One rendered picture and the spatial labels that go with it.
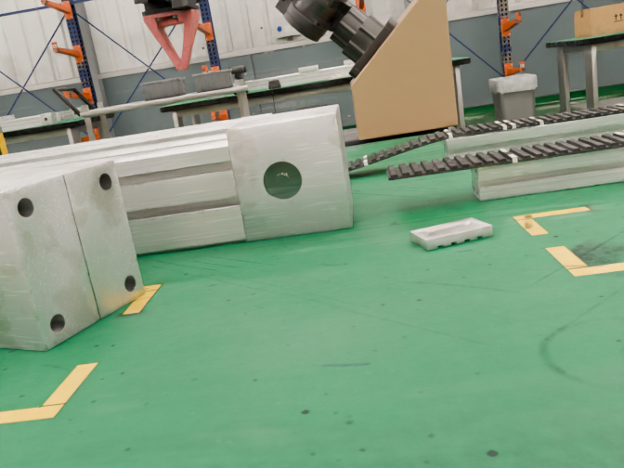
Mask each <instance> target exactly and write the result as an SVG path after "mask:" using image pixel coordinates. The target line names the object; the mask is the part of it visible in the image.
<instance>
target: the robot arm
mask: <svg viewBox="0 0 624 468"><path fill-rule="evenodd" d="M200 2H201V0H134V3H135V5H137V4H143V5H144V8H145V11H143V12H142V17H143V21H144V23H145V24H146V25H147V27H148V28H149V30H150V31H151V33H152V34H153V35H154V37H155V38H156V40H157V41H158V42H159V44H160V45H161V47H162V48H163V50H164V51H165V53H166V54H167V56H168V57H169V59H170V60H171V61H172V62H173V64H174V66H175V68H176V69H177V70H178V71H183V70H187V69H188V68H189V62H190V57H191V52H192V47H193V44H194V39H195V35H196V31H197V28H198V24H199V20H200V16H201V13H200V9H199V6H197V5H196V4H198V3H200ZM275 8H276V9H277V10H278V11H279V12H280V13H281V14H282V15H283V16H284V18H285V19H286V20H287V22H288V23H289V24H290V25H291V26H292V27H293V28H294V29H295V30H296V31H298V32H299V33H300V34H302V35H303V36H304V37H306V38H308V39H309V40H311V41H314V42H318V41H319V39H320V38H321V37H323V35H324V34H325V33H326V31H331V32H333V33H332V34H331V37H330V39H331V40H333V42H334V43H335V44H337V45H338V46H339V47H341V48H342V49H343V51H342V53H343V54H344V55H345V56H346V57H348V58H349V59H350V60H352V61H353V62H354V63H355V64H354V66H353V67H352V68H351V70H350V72H349V73H348V74H349V75H351V76H352V77H353V78H354V79H356V78H357V76H358V75H359V74H360V72H361V71H362V70H363V68H364V67H365V66H366V64H367V63H368V62H369V61H370V59H371V58H372V56H373V55H374V54H375V53H376V51H377V50H378V49H379V47H380V46H381V45H382V44H383V42H384V41H385V39H386V38H387V37H388V36H389V34H390V33H391V32H392V31H393V30H394V29H395V27H396V26H397V24H398V21H397V20H396V19H394V18H393V17H392V16H391V18H390V19H389V20H388V21H387V22H386V23H385V25H383V24H382V23H381V22H380V21H378V20H377V19H376V18H375V17H373V16H372V14H370V15H369V16H368V15H366V14H365V13H364V12H363V11H362V10H360V9H359V8H358V7H357V6H355V5H353V4H352V3H351V2H350V1H348V0H279V1H278V3H277V4H276V5H275ZM180 24H184V37H183V48H182V57H181V58H179V56H178V55H177V53H176V51H175V49H174V47H173V45H172V43H171V41H170V39H169V37H168V35H167V33H166V31H165V28H166V27H169V26H175V25H180Z"/></svg>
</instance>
